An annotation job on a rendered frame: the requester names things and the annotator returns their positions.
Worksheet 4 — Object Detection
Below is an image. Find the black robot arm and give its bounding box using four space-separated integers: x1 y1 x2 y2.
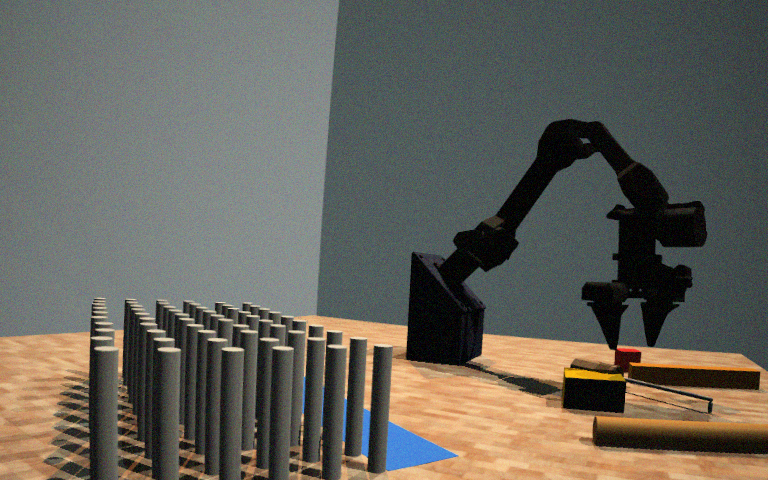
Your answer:
433 119 707 298

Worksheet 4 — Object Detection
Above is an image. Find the blue flat strip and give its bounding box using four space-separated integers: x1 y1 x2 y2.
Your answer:
343 399 459 471

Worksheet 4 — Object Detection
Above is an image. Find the red block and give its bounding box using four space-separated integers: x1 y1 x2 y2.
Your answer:
615 348 641 373

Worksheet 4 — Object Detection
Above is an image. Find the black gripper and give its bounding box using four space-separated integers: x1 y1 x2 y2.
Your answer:
581 247 685 350

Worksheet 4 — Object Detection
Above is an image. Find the brown cylinder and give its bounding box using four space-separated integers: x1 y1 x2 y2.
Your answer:
592 416 768 451

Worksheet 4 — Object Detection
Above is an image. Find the orange rectangular bar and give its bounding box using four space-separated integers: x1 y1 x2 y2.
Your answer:
628 362 761 390

